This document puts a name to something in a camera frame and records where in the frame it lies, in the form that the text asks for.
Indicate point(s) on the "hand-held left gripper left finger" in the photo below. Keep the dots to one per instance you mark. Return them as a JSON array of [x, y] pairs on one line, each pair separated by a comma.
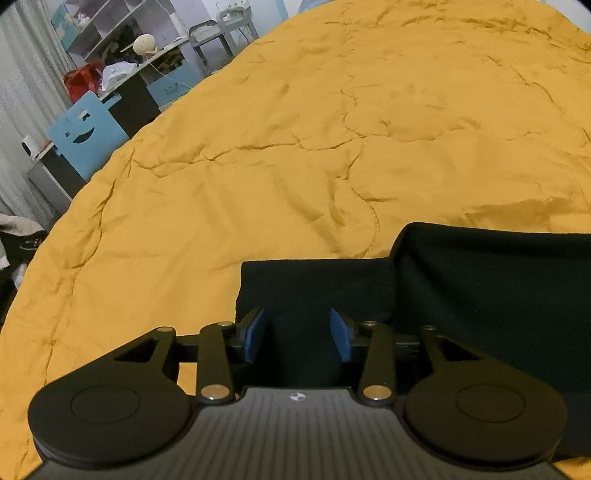
[[256, 334]]

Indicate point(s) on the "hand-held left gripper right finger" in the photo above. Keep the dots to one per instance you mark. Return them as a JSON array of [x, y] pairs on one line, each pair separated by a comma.
[[339, 334]]

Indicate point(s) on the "black pants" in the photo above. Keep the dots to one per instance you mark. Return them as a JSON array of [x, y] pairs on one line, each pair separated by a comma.
[[461, 286]]

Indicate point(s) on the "yellow bed blanket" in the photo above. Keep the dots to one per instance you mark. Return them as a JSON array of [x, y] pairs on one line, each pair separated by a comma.
[[277, 138]]

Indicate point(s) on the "pile of dark clothes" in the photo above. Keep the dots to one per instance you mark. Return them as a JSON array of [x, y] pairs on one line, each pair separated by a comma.
[[18, 249]]

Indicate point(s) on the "grey side table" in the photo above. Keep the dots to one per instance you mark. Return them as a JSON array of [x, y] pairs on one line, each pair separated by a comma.
[[51, 177]]

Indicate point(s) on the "dark desk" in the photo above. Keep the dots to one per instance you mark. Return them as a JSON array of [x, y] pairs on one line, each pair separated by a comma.
[[134, 104]]

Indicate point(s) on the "blue smiley face chair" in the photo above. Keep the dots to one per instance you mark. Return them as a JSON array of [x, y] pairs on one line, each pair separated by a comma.
[[87, 134]]

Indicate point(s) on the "blue desk drawer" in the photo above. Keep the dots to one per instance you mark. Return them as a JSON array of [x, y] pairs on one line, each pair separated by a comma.
[[171, 85]]

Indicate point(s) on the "small white device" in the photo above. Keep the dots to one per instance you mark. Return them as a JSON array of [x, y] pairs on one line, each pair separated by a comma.
[[29, 147]]

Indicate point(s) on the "white plastic bag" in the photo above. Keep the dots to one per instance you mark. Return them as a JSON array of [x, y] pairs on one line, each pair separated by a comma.
[[117, 74]]

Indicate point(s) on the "red bag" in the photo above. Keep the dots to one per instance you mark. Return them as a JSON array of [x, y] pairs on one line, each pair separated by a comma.
[[83, 81]]

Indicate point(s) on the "cream round ball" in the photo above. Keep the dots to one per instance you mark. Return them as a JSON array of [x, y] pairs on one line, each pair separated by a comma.
[[145, 45]]

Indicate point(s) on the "light grey curtain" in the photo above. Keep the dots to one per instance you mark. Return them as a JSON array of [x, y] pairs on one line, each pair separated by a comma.
[[23, 83]]

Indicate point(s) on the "grey cubby shelf unit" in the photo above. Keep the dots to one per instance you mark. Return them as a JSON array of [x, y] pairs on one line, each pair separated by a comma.
[[106, 23]]

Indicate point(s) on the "grey metal frame chair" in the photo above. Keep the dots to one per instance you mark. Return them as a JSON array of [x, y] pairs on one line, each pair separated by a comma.
[[221, 27]]

